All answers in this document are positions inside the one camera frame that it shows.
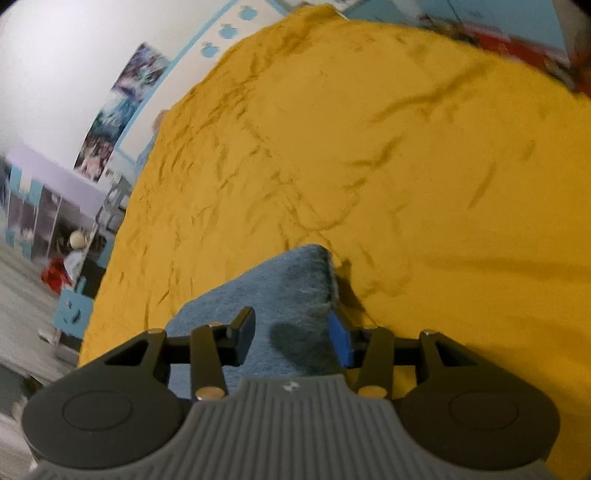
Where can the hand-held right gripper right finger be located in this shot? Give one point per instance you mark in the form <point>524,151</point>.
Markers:
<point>340,341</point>

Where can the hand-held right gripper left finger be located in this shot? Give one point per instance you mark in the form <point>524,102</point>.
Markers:
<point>205,360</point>

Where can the blue denim pants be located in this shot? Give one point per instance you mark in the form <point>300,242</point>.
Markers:
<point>286,286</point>

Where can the blue chair with face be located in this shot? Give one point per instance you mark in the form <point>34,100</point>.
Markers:
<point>74,309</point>

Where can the white plastic bag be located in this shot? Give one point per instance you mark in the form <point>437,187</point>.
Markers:
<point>75,262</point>

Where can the red bag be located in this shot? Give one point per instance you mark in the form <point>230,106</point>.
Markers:
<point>54,276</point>

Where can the cream round ball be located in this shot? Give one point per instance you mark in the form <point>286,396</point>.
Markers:
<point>78,239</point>

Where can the grey trolley cart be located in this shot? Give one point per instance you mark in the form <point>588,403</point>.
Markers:
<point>113,207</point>

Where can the yellow quilted blanket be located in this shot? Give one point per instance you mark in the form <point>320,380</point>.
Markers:
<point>369,161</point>

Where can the white and blue shelf unit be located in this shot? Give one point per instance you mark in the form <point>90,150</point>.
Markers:
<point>51,203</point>

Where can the red blurred object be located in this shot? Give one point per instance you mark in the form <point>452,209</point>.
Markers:
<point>517,44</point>

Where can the dark pink wall poster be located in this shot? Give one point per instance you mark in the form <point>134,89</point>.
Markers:
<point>94,157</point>

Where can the teal wall poster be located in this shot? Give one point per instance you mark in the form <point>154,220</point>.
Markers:
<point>115,117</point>

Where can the pale blue wall poster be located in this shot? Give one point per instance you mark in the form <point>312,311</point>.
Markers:
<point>141,71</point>

